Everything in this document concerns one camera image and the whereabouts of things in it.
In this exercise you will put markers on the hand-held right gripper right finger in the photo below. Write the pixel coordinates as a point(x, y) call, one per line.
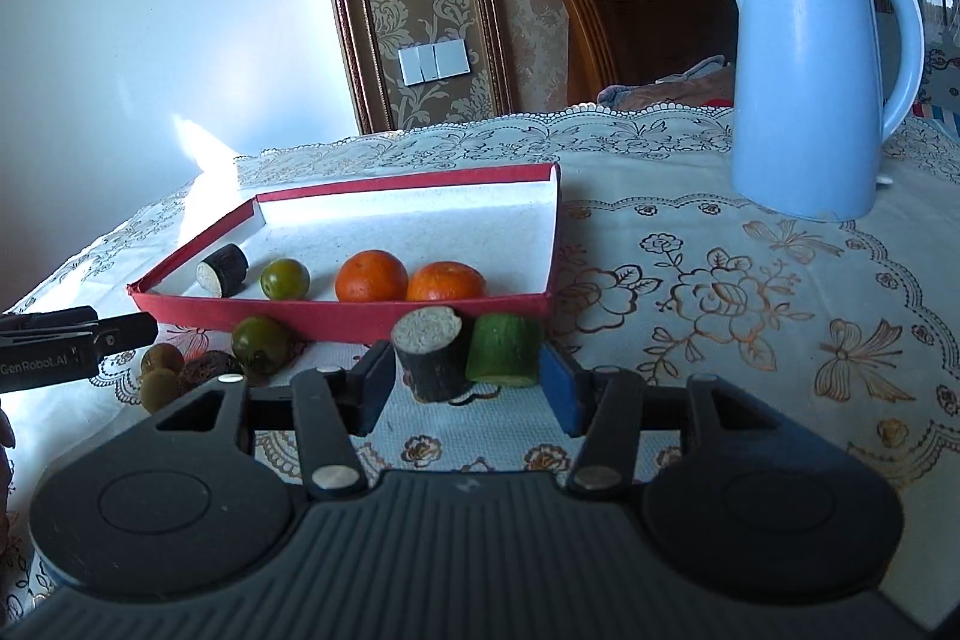
point(561, 392)

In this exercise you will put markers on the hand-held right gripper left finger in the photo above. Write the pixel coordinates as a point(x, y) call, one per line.
point(375, 392)

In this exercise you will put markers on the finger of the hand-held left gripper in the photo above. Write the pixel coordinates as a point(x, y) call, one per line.
point(127, 331)
point(45, 319)

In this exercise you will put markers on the brown longan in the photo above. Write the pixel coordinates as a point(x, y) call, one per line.
point(161, 359)
point(159, 389)

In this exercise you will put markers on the green sugarcane piece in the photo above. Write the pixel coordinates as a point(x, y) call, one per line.
point(502, 347)

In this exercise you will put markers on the knobby dark sugarcane piece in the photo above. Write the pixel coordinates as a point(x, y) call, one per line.
point(206, 370)

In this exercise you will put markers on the orange tangerine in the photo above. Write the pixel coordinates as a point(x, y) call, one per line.
point(446, 284)
point(371, 278)

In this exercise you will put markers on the green round jujube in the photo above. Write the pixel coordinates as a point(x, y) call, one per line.
point(261, 344)
point(285, 278)

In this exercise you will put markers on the red cardboard box tray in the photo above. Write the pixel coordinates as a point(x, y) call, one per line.
point(420, 220)

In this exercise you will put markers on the person's left hand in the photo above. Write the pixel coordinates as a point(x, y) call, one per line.
point(4, 460)

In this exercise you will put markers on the pile of bedding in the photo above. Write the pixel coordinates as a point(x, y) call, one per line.
point(675, 89)

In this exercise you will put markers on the wooden bed headboard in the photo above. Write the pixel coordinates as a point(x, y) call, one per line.
point(637, 25)

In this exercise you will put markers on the light blue electric kettle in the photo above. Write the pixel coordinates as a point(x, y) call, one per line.
point(802, 85)

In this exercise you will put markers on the red white blue striped cloth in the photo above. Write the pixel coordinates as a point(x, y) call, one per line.
point(937, 110)

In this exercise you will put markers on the white wall switch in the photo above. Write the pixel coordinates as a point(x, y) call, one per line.
point(435, 63)

